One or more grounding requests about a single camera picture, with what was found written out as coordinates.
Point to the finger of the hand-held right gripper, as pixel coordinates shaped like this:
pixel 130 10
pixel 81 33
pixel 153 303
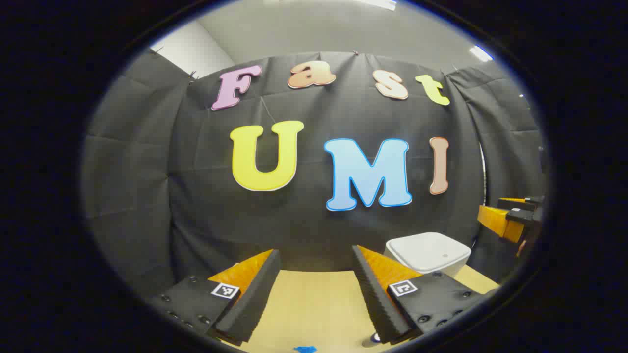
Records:
pixel 495 220
pixel 515 203

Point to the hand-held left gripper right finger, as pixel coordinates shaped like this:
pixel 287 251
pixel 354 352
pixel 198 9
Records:
pixel 375 304

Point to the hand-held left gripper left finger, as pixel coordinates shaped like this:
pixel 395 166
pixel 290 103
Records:
pixel 255 299

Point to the silver blue pop can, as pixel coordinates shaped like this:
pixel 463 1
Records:
pixel 375 338

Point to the blue paper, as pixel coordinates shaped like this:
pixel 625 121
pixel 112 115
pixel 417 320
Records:
pixel 305 349

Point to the white desktop garbage bin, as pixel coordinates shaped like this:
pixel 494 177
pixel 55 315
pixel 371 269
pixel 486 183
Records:
pixel 427 250

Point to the wooden desktop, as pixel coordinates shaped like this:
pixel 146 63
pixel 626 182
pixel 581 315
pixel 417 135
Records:
pixel 314 304

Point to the ceiling light panel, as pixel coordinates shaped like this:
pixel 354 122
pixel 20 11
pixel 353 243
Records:
pixel 378 4
pixel 481 53

